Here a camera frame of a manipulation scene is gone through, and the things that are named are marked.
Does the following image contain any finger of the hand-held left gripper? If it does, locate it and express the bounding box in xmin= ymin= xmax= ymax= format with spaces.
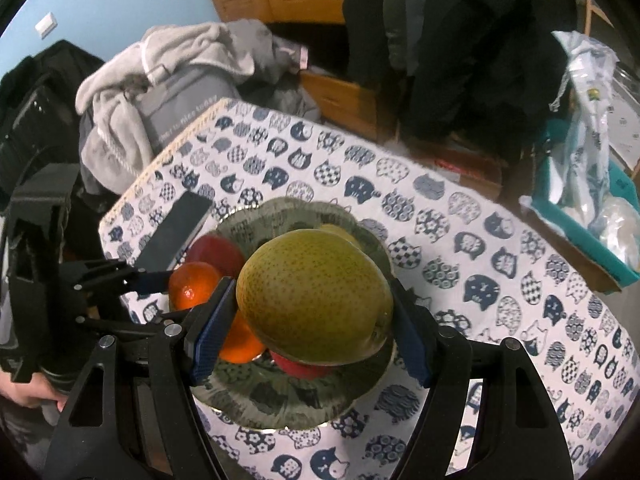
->
xmin=75 ymin=307 xmax=193 ymax=341
xmin=60 ymin=259 xmax=173 ymax=296

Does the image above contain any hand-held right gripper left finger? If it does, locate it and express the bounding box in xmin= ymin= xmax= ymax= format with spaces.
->
xmin=42 ymin=276 xmax=238 ymax=480

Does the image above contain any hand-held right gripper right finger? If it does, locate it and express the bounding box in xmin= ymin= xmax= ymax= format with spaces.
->
xmin=389 ymin=279 xmax=576 ymax=480

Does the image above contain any large orange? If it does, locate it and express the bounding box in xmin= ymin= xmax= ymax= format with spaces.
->
xmin=219 ymin=310 xmax=267 ymax=365

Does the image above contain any small tangerine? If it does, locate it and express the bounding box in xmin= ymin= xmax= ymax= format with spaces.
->
xmin=168 ymin=261 xmax=223 ymax=311

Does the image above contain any red apple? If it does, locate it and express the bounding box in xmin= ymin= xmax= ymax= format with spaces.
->
xmin=186 ymin=232 xmax=247 ymax=278
xmin=270 ymin=350 xmax=331 ymax=380

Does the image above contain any green patterned bowl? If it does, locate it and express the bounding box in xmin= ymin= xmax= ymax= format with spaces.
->
xmin=192 ymin=197 xmax=396 ymax=431

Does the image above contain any green speckled pear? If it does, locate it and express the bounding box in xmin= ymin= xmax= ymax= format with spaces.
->
xmin=236 ymin=229 xmax=393 ymax=366

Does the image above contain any person's left hand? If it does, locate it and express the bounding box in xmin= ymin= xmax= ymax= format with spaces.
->
xmin=0 ymin=367 xmax=68 ymax=411

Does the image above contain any black smartphone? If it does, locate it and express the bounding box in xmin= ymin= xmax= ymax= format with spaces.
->
xmin=136 ymin=191 xmax=215 ymax=273

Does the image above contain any cat-print tablecloth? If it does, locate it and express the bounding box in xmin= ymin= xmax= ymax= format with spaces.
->
xmin=97 ymin=99 xmax=640 ymax=480

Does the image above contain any black bag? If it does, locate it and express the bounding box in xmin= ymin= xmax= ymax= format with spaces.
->
xmin=0 ymin=40 xmax=108 ymax=196

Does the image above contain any grey garment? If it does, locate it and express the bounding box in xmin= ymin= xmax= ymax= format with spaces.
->
xmin=80 ymin=20 xmax=321 ymax=196

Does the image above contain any teal plastic crate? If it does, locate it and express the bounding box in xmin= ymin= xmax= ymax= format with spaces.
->
xmin=520 ymin=120 xmax=640 ymax=286

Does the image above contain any clear plastic bag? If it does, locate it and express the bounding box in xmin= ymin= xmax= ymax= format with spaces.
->
xmin=597 ymin=197 xmax=640 ymax=266

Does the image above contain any wooden drawer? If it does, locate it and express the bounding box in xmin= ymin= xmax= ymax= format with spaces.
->
xmin=300 ymin=70 xmax=381 ymax=143

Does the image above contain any white rice bag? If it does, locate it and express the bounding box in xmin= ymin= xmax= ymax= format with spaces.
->
xmin=550 ymin=30 xmax=618 ymax=216

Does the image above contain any black coat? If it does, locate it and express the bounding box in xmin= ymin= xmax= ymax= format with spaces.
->
xmin=342 ymin=0 xmax=581 ymax=146

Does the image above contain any white wall switch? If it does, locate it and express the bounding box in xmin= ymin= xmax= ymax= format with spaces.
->
xmin=35 ymin=11 xmax=58 ymax=38

